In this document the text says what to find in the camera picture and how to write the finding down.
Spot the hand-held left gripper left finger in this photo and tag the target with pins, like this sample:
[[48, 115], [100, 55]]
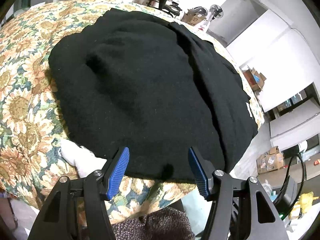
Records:
[[117, 172]]

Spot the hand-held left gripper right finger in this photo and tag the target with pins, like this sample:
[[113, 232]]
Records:
[[200, 175]]

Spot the black sweater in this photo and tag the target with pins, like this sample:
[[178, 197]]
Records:
[[137, 92]]

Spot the yellow plastic bag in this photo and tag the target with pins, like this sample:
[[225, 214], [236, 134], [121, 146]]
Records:
[[306, 198]]

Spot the white orange bag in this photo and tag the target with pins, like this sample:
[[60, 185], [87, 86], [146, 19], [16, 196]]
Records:
[[296, 213]]

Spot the cardboard box with stickers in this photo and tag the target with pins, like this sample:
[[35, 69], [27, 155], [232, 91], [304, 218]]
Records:
[[270, 160]]

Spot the white garment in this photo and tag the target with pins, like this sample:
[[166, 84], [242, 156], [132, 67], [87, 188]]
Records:
[[77, 157]]

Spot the open cardboard box blue contents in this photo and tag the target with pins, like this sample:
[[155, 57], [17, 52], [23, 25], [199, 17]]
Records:
[[255, 78]]

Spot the sunflower print table cloth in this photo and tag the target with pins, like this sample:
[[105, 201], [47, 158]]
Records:
[[25, 80]]

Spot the printed cardboard box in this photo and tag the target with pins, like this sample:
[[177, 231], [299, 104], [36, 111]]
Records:
[[193, 18]]

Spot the grey fan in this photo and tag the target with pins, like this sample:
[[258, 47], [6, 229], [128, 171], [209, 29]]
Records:
[[200, 10]]

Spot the black standing fan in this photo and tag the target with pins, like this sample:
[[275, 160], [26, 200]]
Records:
[[216, 11]]

